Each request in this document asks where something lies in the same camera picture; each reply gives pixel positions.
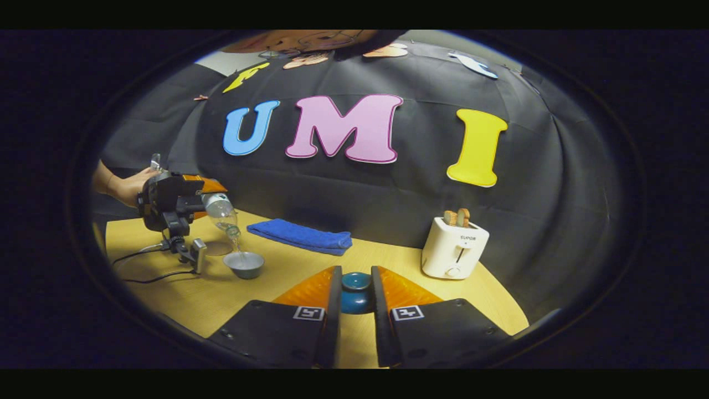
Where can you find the toasted bread slice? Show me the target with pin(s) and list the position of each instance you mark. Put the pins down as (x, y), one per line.
(463, 217)
(450, 218)

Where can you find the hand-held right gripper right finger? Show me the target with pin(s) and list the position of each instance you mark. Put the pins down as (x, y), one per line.
(380, 327)

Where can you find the dark teal teacup lid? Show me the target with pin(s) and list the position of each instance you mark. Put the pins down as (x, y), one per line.
(356, 293)

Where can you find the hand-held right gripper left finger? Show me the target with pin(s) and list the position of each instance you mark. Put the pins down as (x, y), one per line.
(334, 321)

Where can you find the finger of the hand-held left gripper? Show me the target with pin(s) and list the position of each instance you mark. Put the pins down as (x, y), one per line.
(207, 185)
(199, 215)

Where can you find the clear plastic water bottle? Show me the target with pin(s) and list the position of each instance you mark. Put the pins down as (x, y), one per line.
(221, 213)

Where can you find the white toaster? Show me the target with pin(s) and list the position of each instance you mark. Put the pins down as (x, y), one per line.
(451, 252)

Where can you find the dark teal teacup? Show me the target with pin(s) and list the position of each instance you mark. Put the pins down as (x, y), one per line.
(243, 267)

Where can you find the clear round coaster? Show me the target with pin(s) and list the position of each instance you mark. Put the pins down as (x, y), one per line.
(217, 249)

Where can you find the blue folded towel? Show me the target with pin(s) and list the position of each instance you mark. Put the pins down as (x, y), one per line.
(302, 237)

